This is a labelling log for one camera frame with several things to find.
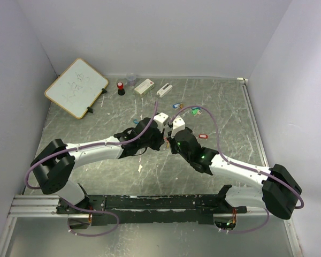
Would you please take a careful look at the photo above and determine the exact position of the clear plastic cup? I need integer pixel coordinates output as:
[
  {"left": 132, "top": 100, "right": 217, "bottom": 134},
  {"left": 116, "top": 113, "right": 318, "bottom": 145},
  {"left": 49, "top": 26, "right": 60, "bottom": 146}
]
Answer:
[{"left": 126, "top": 73, "right": 136, "bottom": 86}]

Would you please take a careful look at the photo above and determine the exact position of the aluminium rail frame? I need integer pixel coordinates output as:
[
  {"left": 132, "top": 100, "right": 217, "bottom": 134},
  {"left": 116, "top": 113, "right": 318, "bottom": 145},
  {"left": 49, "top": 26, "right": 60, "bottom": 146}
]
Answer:
[{"left": 3, "top": 78, "right": 302, "bottom": 256}]

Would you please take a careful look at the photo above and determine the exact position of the green tag key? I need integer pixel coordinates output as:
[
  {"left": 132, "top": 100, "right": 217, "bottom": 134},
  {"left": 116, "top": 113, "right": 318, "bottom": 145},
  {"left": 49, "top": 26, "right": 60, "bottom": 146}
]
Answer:
[{"left": 191, "top": 107, "right": 202, "bottom": 116}]

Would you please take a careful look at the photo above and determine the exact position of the wood-framed whiteboard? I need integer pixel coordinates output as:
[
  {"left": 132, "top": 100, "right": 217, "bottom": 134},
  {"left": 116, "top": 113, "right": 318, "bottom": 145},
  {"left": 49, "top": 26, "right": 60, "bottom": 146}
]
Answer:
[{"left": 44, "top": 58, "right": 109, "bottom": 119}]

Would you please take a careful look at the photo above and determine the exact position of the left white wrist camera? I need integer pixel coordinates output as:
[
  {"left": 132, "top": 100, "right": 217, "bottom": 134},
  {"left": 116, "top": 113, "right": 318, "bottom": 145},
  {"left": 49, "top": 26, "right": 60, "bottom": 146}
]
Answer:
[{"left": 153, "top": 112, "right": 169, "bottom": 131}]

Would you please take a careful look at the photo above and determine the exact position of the white green cardboard box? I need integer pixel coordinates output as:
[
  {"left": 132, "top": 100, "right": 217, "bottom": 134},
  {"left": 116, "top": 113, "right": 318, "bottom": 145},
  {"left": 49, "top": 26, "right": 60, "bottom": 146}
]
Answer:
[{"left": 134, "top": 79, "right": 155, "bottom": 97}]

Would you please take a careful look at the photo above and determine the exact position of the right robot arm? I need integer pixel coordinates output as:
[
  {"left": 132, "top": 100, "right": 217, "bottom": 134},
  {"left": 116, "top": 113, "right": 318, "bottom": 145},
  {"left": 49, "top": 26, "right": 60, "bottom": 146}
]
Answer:
[{"left": 167, "top": 127, "right": 302, "bottom": 220}]

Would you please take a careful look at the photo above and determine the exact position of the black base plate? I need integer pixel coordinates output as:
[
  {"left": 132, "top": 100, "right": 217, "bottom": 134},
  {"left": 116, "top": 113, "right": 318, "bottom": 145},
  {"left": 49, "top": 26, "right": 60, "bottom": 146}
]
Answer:
[{"left": 56, "top": 194, "right": 248, "bottom": 227}]

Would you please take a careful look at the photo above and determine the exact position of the red tag key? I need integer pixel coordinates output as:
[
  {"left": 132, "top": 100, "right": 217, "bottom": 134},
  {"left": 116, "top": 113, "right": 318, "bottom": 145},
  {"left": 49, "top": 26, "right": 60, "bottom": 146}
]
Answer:
[{"left": 198, "top": 134, "right": 209, "bottom": 139}]

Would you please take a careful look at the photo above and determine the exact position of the red black stamp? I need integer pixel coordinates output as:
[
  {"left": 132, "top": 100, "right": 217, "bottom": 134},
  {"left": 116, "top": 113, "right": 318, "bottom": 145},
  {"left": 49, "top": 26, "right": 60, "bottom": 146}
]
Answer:
[{"left": 117, "top": 82, "right": 125, "bottom": 96}]

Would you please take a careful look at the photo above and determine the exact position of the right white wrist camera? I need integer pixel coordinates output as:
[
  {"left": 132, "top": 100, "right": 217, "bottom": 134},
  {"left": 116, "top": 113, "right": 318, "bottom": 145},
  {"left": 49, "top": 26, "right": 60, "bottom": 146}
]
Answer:
[{"left": 169, "top": 116, "right": 186, "bottom": 137}]

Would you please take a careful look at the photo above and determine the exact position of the white plastic device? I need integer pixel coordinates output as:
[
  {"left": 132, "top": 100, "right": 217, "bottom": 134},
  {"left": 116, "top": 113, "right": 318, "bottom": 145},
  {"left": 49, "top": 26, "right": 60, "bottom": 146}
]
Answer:
[{"left": 157, "top": 83, "right": 173, "bottom": 98}]

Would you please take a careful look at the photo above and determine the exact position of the blue tag key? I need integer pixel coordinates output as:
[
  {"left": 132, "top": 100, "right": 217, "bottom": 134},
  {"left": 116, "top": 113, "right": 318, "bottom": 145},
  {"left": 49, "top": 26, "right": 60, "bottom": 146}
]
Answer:
[{"left": 173, "top": 103, "right": 184, "bottom": 110}]

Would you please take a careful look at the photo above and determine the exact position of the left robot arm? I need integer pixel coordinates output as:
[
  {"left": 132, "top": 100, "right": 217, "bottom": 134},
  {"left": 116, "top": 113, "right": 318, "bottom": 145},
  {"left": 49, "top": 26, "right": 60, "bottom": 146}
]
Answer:
[{"left": 30, "top": 113, "right": 168, "bottom": 214}]

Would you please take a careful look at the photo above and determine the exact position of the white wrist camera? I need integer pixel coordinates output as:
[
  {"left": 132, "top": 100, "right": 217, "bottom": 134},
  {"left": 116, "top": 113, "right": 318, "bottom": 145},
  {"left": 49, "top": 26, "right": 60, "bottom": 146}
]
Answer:
[
  {"left": 169, "top": 116, "right": 186, "bottom": 137},
  {"left": 153, "top": 112, "right": 169, "bottom": 131}
]

